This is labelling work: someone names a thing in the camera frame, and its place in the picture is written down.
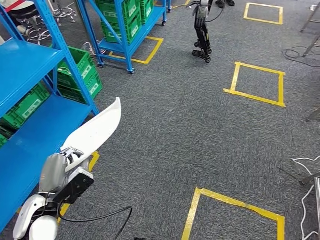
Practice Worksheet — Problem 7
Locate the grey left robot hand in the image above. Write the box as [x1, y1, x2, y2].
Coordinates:
[38, 147, 86, 195]

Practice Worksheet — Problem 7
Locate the black floor cable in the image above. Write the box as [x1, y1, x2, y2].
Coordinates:
[282, 46, 320, 69]

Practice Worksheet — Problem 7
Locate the white curved car part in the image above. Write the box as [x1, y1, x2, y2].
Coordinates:
[60, 97, 122, 173]

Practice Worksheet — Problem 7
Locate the blue metal shelf rack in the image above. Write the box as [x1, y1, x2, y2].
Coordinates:
[75, 0, 173, 75]
[0, 0, 100, 234]

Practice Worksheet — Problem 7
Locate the white floor cable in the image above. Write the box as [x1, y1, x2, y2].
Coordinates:
[291, 155, 320, 240]

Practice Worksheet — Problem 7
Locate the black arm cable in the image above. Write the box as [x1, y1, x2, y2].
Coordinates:
[57, 205, 134, 240]

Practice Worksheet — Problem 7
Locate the grey metal frame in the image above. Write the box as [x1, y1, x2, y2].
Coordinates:
[300, 173, 320, 240]

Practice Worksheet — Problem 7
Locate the standing person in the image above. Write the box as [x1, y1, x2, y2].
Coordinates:
[215, 0, 235, 9]

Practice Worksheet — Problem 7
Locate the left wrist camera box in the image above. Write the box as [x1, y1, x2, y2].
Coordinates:
[52, 166, 95, 205]

